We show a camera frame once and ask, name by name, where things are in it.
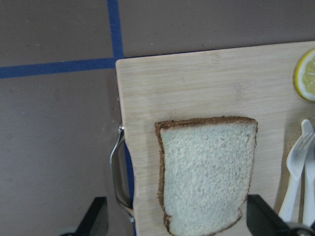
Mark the white plastic knife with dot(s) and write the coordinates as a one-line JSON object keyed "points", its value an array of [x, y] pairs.
{"points": [[309, 193]]}

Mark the white bread slice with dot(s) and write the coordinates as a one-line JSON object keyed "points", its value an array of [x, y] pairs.
{"points": [[205, 172]]}

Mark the white plastic fork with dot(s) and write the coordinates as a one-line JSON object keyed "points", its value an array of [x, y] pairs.
{"points": [[295, 164]]}

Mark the lemon slice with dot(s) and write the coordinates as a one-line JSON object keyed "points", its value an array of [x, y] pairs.
{"points": [[304, 76]]}

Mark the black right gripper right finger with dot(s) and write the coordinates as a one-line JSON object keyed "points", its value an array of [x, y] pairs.
{"points": [[262, 220]]}

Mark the wooden cutting board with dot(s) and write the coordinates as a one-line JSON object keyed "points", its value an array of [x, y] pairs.
{"points": [[255, 82]]}

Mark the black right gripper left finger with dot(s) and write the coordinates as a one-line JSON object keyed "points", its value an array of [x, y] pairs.
{"points": [[95, 221]]}

